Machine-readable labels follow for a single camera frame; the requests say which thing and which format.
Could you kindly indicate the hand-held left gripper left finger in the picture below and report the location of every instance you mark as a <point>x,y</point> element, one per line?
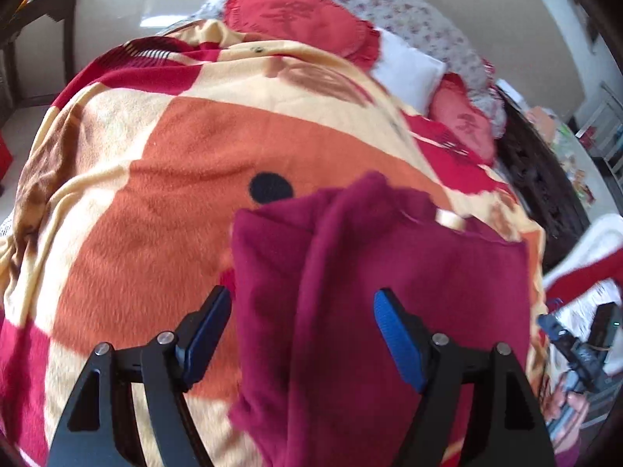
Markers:
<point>207,335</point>

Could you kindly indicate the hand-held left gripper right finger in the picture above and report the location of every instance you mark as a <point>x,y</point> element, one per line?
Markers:
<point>401,340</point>

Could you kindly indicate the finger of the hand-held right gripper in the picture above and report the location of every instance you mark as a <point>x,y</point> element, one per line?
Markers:
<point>555,331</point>

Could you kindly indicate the maroon fleece garment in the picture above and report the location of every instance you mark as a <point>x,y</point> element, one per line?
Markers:
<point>340,277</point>

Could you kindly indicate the red cloth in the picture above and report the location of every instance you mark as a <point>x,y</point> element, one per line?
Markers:
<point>591,265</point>

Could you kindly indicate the dark carved wooden furniture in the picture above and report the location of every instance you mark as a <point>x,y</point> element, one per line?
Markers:
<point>535,175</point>

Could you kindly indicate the printed orange and cream blanket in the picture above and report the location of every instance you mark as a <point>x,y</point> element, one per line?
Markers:
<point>170,165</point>

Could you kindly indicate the cluttered white table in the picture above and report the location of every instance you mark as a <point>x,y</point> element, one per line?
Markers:
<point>569,155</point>

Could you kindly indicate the white metal rack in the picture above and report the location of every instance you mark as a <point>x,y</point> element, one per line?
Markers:
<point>606,126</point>

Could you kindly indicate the red heart-shaped cushion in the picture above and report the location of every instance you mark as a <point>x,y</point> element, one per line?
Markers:
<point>292,14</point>
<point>462,121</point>

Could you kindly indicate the white pillow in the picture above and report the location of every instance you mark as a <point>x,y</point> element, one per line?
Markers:
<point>409,75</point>

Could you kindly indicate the floral quilt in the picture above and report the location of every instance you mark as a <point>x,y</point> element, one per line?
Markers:
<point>413,9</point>

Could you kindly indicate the dark wooden chair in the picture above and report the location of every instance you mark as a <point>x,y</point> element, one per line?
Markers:
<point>63,34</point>

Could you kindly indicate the white chair frame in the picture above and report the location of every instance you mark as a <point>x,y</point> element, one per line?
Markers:
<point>589,238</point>

